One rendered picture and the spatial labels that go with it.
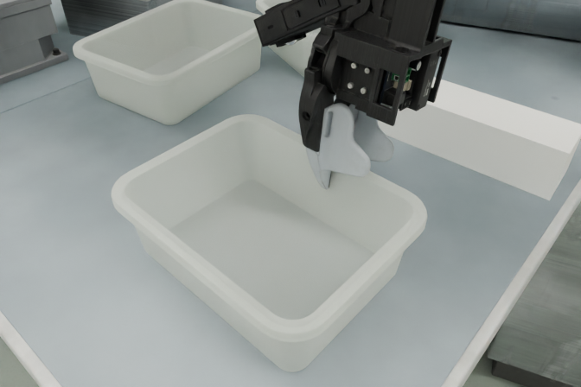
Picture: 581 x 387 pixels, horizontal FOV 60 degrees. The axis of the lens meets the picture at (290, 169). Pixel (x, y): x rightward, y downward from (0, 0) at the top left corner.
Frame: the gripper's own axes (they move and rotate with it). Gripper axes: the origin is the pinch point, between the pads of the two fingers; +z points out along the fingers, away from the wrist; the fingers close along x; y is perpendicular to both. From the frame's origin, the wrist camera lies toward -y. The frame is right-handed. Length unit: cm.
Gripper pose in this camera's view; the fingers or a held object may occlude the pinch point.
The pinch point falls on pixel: (323, 170)
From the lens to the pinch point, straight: 46.6
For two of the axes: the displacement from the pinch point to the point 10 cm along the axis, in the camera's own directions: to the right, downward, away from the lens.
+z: -1.1, 8.5, 5.2
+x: 6.3, -3.4, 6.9
